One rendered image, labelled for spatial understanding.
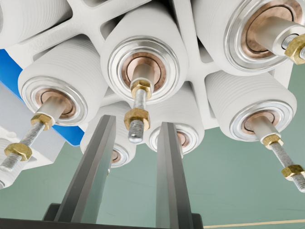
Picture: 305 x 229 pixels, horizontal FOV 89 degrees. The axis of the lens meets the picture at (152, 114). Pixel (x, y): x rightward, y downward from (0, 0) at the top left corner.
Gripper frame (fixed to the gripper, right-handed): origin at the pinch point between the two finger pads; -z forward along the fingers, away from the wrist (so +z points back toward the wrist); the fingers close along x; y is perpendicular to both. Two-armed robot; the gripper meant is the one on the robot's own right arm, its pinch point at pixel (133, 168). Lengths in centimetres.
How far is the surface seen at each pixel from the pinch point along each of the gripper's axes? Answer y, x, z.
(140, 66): -1.0, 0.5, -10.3
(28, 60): 4.3, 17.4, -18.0
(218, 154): 47, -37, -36
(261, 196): 85, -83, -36
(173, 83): 0.5, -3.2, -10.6
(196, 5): -5.7, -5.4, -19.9
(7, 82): 13.9, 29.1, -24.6
